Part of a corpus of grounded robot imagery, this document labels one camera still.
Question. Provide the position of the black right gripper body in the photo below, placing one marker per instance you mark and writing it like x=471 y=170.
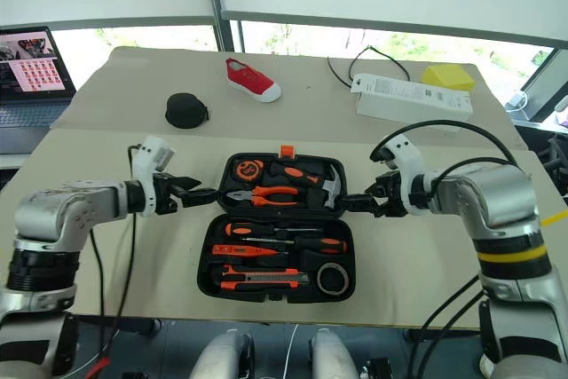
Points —
x=392 y=197

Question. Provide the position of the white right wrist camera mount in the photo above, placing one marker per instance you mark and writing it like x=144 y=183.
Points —
x=408 y=152

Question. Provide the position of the white long cardboard box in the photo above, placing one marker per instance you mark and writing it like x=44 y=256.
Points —
x=408 y=104

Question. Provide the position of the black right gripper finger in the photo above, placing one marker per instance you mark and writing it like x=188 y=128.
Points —
x=377 y=188
x=359 y=203

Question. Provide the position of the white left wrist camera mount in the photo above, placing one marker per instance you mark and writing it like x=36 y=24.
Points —
x=148 y=161

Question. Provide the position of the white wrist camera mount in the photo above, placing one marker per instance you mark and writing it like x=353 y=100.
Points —
x=148 y=161
x=408 y=152

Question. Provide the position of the black tool case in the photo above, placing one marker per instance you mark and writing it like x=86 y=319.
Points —
x=208 y=272

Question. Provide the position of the black electrical tape roll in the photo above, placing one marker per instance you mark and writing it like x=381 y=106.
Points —
x=320 y=281

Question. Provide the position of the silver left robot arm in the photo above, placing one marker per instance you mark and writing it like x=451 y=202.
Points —
x=57 y=215

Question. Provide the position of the black round zip case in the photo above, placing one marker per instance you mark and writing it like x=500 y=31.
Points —
x=184 y=110

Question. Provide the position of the claw hammer orange black grip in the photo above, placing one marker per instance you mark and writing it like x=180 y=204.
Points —
x=295 y=174

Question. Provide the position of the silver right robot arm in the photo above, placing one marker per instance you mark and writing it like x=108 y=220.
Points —
x=497 y=201

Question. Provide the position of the white charger plug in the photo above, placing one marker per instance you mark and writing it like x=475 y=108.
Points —
x=517 y=101

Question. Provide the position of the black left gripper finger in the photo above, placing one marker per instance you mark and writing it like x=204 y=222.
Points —
x=190 y=183
x=202 y=196

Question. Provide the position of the silver rounded robot leg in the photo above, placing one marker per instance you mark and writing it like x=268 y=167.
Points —
x=333 y=357
x=222 y=357

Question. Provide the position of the open laptop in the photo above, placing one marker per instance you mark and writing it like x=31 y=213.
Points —
x=31 y=81

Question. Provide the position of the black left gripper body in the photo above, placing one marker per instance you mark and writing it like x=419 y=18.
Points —
x=165 y=195

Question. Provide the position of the yellow tape strip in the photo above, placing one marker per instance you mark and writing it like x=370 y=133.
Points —
x=554 y=218

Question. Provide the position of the orange voltage tester pen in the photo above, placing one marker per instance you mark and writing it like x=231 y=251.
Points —
x=242 y=250

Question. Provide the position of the red white shoe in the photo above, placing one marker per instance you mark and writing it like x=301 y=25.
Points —
x=248 y=79

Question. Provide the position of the orange black utility knife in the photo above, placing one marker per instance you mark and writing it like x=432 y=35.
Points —
x=266 y=279

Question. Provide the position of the orange black tape measure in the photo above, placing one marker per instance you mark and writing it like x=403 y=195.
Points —
x=248 y=169

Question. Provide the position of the grey window frame post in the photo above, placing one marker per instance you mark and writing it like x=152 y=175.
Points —
x=222 y=19

